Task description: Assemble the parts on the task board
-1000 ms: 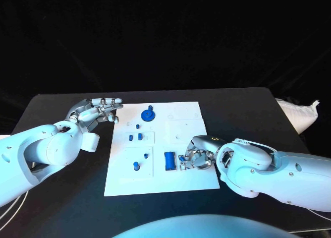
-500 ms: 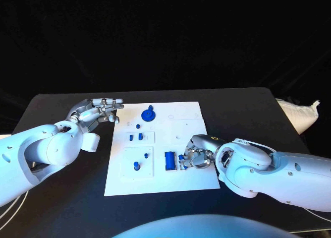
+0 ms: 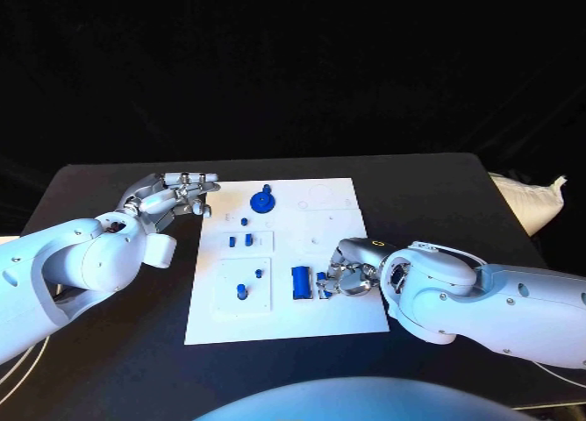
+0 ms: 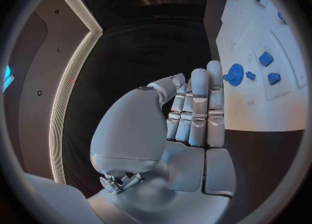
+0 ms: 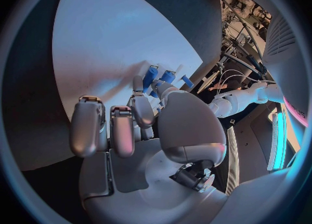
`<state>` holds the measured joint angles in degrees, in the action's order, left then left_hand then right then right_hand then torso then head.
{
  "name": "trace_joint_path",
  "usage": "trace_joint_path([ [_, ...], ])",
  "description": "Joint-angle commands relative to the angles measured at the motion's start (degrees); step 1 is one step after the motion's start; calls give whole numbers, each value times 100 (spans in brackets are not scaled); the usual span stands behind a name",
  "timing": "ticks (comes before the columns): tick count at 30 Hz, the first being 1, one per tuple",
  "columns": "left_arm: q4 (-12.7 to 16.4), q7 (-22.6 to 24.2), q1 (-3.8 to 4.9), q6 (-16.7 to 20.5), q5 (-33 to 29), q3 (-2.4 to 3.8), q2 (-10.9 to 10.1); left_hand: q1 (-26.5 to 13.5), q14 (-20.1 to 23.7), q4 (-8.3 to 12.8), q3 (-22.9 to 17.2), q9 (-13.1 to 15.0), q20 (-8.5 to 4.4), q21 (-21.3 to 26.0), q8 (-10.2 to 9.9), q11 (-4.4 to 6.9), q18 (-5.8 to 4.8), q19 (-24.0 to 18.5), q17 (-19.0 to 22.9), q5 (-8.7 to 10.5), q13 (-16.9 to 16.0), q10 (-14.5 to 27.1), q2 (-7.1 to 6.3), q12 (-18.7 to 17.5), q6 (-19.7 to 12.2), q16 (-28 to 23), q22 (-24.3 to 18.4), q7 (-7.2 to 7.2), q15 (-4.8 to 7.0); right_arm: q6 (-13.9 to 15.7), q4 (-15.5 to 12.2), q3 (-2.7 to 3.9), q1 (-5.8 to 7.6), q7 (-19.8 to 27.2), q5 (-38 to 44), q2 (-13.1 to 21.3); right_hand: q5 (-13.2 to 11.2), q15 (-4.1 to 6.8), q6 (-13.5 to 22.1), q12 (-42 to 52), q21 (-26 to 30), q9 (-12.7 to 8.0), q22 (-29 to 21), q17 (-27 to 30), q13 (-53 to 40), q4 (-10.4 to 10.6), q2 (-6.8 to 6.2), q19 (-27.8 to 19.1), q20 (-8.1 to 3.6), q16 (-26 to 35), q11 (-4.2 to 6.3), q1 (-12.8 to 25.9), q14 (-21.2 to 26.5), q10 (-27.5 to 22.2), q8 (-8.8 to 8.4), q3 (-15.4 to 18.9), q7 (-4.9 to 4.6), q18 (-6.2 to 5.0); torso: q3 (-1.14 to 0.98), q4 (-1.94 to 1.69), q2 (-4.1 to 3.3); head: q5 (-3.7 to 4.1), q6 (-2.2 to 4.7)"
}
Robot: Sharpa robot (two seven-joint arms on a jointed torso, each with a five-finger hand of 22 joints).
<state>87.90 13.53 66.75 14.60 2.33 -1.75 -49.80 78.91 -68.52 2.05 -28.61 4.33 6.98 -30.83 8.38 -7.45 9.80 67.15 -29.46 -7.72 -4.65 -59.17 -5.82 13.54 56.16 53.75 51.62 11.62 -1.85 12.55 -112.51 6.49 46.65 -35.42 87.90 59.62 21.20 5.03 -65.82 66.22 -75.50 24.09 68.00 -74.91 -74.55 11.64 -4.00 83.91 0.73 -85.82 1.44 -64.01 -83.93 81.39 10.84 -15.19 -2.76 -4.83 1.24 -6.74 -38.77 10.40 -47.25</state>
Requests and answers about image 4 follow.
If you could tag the blue rounded block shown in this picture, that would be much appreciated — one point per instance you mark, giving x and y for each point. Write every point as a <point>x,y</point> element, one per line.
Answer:
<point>274,78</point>

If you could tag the white task board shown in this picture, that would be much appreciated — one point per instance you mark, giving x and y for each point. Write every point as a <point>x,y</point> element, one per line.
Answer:
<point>263,95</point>

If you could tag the small blue peg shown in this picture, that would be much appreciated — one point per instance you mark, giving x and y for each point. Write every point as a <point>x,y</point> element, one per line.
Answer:
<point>250,75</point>

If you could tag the blue gear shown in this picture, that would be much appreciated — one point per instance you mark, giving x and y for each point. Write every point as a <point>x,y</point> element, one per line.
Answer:
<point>235,74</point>

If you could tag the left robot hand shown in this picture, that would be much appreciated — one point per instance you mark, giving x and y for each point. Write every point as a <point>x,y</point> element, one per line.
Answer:
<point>131,130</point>

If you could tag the blue cube block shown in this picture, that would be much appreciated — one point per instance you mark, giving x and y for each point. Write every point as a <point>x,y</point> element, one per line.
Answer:
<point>265,59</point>

